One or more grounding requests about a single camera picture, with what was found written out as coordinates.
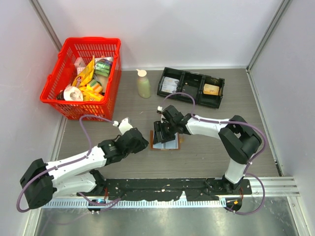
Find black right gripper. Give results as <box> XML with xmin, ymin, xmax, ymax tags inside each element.
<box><xmin>153</xmin><ymin>120</ymin><xmax>177</xmax><ymax>145</ymax></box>

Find brown leather card holder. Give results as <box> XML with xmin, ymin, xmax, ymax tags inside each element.
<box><xmin>150</xmin><ymin>130</ymin><xmax>181</xmax><ymax>151</ymax></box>

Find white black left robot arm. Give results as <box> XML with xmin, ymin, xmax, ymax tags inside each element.
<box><xmin>20</xmin><ymin>128</ymin><xmax>149</xmax><ymax>209</ymax></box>

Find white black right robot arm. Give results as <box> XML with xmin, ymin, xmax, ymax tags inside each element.
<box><xmin>154</xmin><ymin>105</ymin><xmax>262</xmax><ymax>194</ymax></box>

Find white card stack in tray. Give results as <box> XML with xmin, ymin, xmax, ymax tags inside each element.
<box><xmin>161</xmin><ymin>77</ymin><xmax>180</xmax><ymax>93</ymax></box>

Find gold card stack in tray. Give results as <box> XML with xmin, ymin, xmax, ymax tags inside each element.
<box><xmin>203</xmin><ymin>84</ymin><xmax>220</xmax><ymax>96</ymax></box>

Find green liquid squeeze bottle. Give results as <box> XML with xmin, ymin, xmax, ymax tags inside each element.
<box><xmin>136</xmin><ymin>69</ymin><xmax>151</xmax><ymax>98</ymax></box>

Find black three-compartment tray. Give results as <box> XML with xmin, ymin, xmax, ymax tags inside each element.
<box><xmin>157</xmin><ymin>67</ymin><xmax>225</xmax><ymax>109</ymax></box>

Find yellow boxed snack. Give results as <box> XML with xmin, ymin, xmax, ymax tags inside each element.
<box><xmin>79</xmin><ymin>87</ymin><xmax>104</xmax><ymax>102</ymax></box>

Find red plastic shopping basket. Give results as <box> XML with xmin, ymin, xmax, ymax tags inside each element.
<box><xmin>40</xmin><ymin>37</ymin><xmax>121</xmax><ymax>120</ymax></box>

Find white tape roll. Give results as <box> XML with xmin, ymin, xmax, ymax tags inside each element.
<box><xmin>62</xmin><ymin>86</ymin><xmax>83</xmax><ymax>102</ymax></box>

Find yellow snack bag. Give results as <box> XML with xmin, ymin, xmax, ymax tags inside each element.
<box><xmin>72</xmin><ymin>56</ymin><xmax>95</xmax><ymax>88</ymax></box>

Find green sponge pack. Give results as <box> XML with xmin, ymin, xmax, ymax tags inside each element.
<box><xmin>94</xmin><ymin>61</ymin><xmax>111</xmax><ymax>77</ymax></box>

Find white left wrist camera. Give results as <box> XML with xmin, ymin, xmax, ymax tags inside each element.
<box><xmin>113</xmin><ymin>117</ymin><xmax>133</xmax><ymax>135</ymax></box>

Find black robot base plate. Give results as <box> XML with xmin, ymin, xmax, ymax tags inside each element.
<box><xmin>80</xmin><ymin>178</ymin><xmax>252</xmax><ymax>202</ymax></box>

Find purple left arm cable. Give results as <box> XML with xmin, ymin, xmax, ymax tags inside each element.
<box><xmin>16</xmin><ymin>114</ymin><xmax>124</xmax><ymax>214</ymax></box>

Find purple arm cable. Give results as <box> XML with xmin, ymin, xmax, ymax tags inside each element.
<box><xmin>16</xmin><ymin>114</ymin><xmax>124</xmax><ymax>214</ymax></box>
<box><xmin>157</xmin><ymin>92</ymin><xmax>269</xmax><ymax>216</ymax></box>

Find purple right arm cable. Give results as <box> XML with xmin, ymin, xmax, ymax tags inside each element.
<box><xmin>157</xmin><ymin>92</ymin><xmax>269</xmax><ymax>216</ymax></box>

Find aluminium front rail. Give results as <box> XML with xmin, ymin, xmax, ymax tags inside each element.
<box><xmin>34</xmin><ymin>174</ymin><xmax>300</xmax><ymax>211</ymax></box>

